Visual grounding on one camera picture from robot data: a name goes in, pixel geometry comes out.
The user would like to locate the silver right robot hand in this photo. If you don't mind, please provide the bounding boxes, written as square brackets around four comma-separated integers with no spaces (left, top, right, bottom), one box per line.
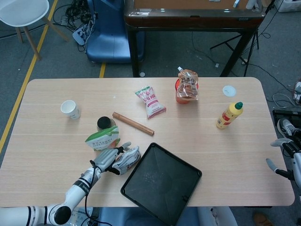
[265,138,301,186]

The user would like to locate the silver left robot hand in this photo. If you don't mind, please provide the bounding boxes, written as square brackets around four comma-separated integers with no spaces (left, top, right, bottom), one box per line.
[90,141,132,175]

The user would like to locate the small white snack packet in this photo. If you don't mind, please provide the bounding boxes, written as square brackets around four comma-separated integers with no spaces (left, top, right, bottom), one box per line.
[112,145,142,176]

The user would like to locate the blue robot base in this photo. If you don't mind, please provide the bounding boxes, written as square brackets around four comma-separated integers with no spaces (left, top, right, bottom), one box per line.
[86,0,145,64]

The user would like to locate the green white starch bag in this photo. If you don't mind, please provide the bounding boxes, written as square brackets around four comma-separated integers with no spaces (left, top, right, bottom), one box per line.
[85,125,121,151]

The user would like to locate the black plastic tray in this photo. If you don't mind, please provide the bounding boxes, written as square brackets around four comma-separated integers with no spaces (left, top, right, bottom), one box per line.
[120,142,203,226]

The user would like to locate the clear plastic bag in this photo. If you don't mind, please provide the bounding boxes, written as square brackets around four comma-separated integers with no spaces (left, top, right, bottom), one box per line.
[70,206,94,226]

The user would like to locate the red white snack packet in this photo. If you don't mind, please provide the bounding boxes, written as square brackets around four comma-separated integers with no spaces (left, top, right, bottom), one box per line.
[135,86,167,120]

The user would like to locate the grey sneaker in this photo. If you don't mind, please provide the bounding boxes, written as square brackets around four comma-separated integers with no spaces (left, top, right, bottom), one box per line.
[277,118,301,140]

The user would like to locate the wooden rolling pin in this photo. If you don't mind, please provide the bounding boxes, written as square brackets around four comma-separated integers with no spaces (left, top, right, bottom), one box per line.
[112,112,155,137]

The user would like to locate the black equipment case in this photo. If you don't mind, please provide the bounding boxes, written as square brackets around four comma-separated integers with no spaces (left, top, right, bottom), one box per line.
[272,109,301,123]

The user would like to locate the white paper cup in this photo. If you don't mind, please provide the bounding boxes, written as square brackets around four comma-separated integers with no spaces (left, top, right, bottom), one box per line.
[60,100,81,120]

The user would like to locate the brown shoe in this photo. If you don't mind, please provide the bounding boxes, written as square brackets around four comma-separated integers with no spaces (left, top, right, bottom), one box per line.
[253,211,275,226]

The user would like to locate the yellow bottle green cap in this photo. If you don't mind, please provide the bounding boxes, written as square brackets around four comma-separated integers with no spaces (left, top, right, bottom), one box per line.
[216,101,244,129]

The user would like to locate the white robot body shell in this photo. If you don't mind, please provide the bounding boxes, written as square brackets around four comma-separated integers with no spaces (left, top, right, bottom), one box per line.
[197,206,238,226]

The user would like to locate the orange instant noodle cup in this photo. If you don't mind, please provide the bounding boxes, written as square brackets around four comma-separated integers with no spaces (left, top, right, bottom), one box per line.
[174,79,200,105]

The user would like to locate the white round lid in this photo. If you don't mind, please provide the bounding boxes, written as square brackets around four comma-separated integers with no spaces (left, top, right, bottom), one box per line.
[222,85,237,97]

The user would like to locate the brown sauce spout pouch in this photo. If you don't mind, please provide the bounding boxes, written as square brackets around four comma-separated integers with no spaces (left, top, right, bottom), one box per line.
[176,66,199,101]

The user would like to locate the white power strip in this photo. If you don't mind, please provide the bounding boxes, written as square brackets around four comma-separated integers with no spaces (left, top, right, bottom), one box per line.
[72,23,95,47]

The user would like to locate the black tripod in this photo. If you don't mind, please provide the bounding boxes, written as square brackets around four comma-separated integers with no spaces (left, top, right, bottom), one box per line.
[210,0,276,71]

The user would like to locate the dark brown mahjong table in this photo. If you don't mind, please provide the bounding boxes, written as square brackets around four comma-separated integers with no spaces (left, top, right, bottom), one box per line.
[124,0,265,78]

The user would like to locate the white chair wooden legs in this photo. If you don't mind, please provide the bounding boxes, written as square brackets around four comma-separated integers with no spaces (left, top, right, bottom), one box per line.
[0,0,71,61]

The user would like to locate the black cable tangle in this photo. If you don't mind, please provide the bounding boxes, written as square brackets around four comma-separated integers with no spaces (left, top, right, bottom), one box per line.
[53,0,97,31]

